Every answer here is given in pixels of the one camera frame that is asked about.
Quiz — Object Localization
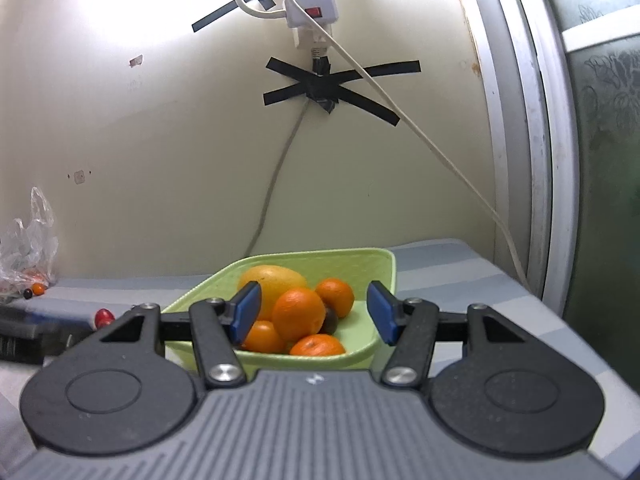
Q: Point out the short black tape strip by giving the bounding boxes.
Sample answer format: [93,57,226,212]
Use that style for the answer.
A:
[191,1,240,34]

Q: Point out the white power cable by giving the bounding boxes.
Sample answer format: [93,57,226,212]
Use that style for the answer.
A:
[277,0,532,292]

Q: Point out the large yellow citrus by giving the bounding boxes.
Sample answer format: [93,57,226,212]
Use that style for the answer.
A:
[237,265,309,322]

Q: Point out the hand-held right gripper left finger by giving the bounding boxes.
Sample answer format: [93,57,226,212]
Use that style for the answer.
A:
[97,281,263,390]

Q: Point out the large orange tangerine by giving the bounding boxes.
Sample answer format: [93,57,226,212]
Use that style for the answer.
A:
[271,286,327,344]

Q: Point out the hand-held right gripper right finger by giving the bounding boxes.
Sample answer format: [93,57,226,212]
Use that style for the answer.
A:
[366,282,541,390]

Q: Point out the light green plastic basket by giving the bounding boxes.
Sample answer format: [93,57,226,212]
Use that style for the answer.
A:
[161,247,398,372]

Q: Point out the grey striped cloth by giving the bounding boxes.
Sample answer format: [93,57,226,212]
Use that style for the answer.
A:
[0,238,640,480]

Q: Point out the grey cable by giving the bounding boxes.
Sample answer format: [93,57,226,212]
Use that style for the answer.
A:
[243,102,308,260]

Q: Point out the white framed window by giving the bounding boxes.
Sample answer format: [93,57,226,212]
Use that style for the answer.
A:
[446,0,640,383]

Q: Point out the clear plastic bag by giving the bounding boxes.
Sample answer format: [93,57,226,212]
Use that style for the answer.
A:
[0,186,60,307]

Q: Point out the white power strip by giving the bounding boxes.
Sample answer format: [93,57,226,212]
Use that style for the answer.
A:
[283,0,341,52]

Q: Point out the small orange tangerine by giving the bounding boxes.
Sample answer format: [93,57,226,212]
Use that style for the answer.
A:
[288,334,347,358]
[241,320,287,355]
[314,278,356,320]

